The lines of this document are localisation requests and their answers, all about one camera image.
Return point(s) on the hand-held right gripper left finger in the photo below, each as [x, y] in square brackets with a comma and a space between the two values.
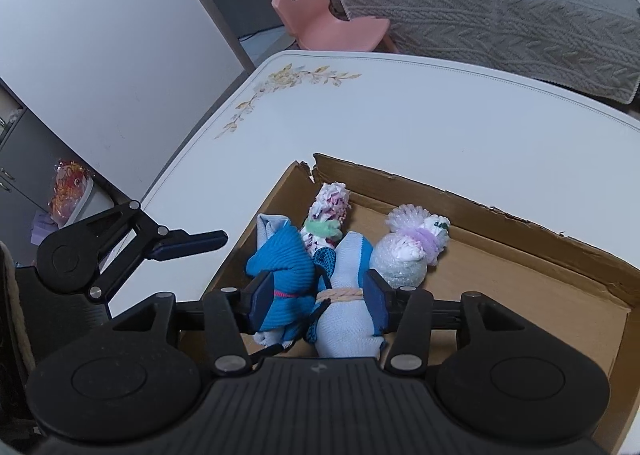
[260, 301]

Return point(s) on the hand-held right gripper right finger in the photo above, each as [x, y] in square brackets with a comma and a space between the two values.
[377, 306]

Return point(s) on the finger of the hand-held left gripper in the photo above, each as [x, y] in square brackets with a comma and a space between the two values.
[192, 241]

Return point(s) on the light blue sock bundle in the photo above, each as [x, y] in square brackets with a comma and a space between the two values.
[345, 320]

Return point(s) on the shallow cardboard box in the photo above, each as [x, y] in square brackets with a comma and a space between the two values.
[500, 275]

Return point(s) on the clear bundle with purple tie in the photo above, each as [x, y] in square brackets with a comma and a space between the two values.
[400, 260]

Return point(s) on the red orange packaged item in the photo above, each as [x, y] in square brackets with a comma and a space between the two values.
[70, 187]

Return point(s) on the grey cabinet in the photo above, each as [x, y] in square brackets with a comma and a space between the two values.
[20, 170]

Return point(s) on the patterned bundle with green tie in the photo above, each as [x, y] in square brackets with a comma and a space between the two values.
[327, 205]

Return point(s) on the pink plastic chair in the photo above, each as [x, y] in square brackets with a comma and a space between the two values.
[330, 22]

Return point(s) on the sofa with grey quilted cover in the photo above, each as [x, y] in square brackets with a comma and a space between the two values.
[500, 20]

